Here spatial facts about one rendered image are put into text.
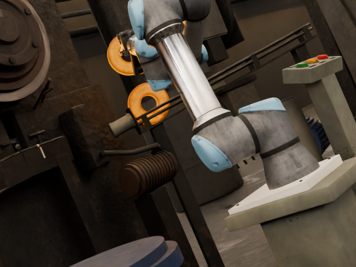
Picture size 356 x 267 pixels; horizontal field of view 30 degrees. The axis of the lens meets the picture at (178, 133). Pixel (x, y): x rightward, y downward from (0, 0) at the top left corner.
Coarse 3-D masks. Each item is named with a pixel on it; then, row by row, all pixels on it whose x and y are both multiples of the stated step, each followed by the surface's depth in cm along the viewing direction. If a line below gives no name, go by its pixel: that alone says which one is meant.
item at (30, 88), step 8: (24, 0) 239; (32, 8) 240; (40, 24) 241; (48, 40) 241; (48, 48) 240; (48, 56) 239; (48, 64) 238; (40, 72) 234; (32, 80) 231; (40, 80) 233; (24, 88) 227; (32, 88) 229; (0, 96) 219; (8, 96) 222; (16, 96) 224; (24, 96) 226; (0, 104) 226
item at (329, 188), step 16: (352, 160) 181; (336, 176) 165; (352, 176) 169; (304, 192) 162; (320, 192) 158; (336, 192) 159; (256, 208) 170; (272, 208) 167; (288, 208) 164; (304, 208) 162; (240, 224) 173; (256, 224) 171
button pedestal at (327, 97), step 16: (320, 64) 221; (336, 64) 230; (288, 80) 221; (304, 80) 218; (320, 80) 222; (336, 80) 228; (320, 96) 224; (336, 96) 225; (320, 112) 225; (336, 112) 222; (336, 128) 223; (352, 128) 226; (336, 144) 224; (352, 144) 222
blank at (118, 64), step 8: (112, 40) 244; (112, 48) 244; (120, 48) 244; (112, 56) 243; (120, 56) 244; (112, 64) 243; (120, 64) 243; (128, 64) 244; (120, 72) 244; (128, 72) 244
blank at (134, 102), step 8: (136, 88) 246; (144, 88) 247; (136, 96) 246; (152, 96) 250; (160, 96) 248; (128, 104) 246; (136, 104) 245; (168, 104) 248; (136, 112) 245; (144, 112) 246; (152, 112) 246; (152, 120) 246; (160, 120) 247
